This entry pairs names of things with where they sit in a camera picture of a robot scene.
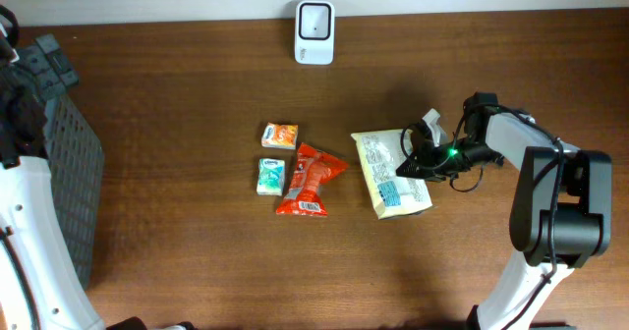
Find cream snack bag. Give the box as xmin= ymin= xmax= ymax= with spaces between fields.
xmin=351 ymin=129 xmax=432 ymax=220

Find red snack bag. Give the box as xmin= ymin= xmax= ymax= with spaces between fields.
xmin=276 ymin=143 xmax=348 ymax=217

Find green tissue pack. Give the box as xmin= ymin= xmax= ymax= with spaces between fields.
xmin=257 ymin=158 xmax=285 ymax=196

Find orange tissue pack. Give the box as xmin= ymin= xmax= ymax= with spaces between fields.
xmin=261 ymin=123 xmax=299 ymax=149

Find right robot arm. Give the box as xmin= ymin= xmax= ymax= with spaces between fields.
xmin=396 ymin=92 xmax=612 ymax=329

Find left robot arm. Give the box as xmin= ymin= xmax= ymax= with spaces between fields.
xmin=1 ymin=8 xmax=107 ymax=329

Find white barcode scanner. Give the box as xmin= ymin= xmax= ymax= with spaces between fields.
xmin=294 ymin=0 xmax=336 ymax=65

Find grey plastic mesh basket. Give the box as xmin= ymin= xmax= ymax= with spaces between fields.
xmin=44 ymin=94 xmax=104 ymax=289

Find black right camera cable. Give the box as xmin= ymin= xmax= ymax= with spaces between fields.
xmin=400 ymin=101 xmax=566 ymax=330

